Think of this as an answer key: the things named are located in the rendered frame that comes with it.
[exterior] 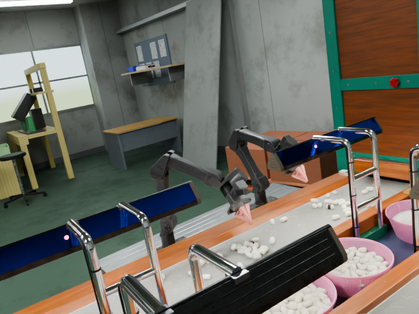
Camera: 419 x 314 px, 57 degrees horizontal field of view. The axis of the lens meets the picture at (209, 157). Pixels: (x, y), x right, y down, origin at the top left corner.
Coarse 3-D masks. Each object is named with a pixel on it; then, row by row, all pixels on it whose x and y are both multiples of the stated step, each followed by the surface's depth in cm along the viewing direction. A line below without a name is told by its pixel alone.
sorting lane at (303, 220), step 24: (360, 192) 190; (384, 192) 185; (288, 216) 177; (312, 216) 172; (240, 240) 161; (264, 240) 158; (288, 240) 154; (168, 288) 135; (192, 288) 133; (72, 312) 131; (96, 312) 129; (120, 312) 126; (144, 312) 124
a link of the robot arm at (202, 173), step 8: (168, 152) 173; (160, 160) 166; (168, 160) 166; (176, 160) 166; (184, 160) 167; (152, 168) 168; (160, 168) 167; (176, 168) 167; (184, 168) 167; (192, 168) 166; (200, 168) 165; (208, 168) 168; (152, 176) 169; (160, 176) 168; (200, 176) 165; (208, 176) 164; (216, 176) 164; (208, 184) 165
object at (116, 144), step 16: (112, 128) 684; (128, 128) 647; (144, 128) 659; (160, 128) 677; (176, 128) 695; (112, 144) 655; (128, 144) 644; (144, 144) 661; (176, 144) 710; (112, 160) 675
